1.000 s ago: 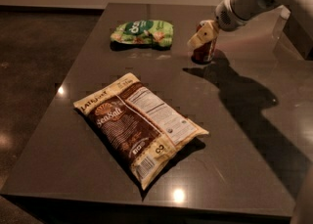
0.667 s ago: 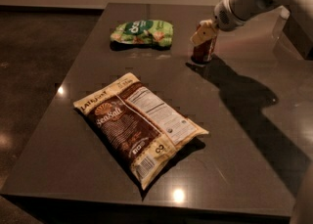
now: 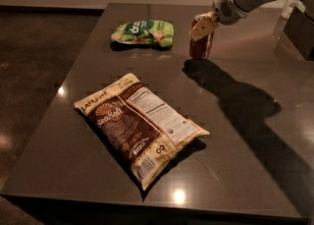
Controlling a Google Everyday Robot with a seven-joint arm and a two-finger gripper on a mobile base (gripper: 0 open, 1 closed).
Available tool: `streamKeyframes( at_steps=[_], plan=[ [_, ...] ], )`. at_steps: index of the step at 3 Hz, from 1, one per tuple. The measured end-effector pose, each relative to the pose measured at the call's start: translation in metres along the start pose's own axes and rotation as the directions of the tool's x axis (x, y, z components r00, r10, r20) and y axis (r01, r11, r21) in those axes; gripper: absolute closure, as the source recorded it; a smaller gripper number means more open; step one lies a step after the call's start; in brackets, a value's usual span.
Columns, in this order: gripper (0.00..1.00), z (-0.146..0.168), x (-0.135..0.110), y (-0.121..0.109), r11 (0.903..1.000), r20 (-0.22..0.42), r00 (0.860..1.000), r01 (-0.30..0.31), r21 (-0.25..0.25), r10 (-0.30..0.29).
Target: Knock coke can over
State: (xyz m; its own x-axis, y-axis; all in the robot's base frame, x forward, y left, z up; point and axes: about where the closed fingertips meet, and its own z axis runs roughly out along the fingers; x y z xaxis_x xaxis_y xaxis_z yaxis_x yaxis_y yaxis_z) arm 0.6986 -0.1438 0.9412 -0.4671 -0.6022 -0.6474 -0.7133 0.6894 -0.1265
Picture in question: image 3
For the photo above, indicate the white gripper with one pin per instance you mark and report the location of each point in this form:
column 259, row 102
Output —
column 227, row 10

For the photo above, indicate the red coke can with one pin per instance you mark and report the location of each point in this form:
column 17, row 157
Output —
column 201, row 48

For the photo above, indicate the green snack bag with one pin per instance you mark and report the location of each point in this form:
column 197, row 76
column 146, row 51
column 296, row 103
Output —
column 152, row 33

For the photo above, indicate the dark box on table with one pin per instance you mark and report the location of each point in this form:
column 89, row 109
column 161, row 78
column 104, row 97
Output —
column 300, row 31

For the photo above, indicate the brown sea salt chip bag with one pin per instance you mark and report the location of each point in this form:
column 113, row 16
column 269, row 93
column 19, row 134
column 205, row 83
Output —
column 144, row 130

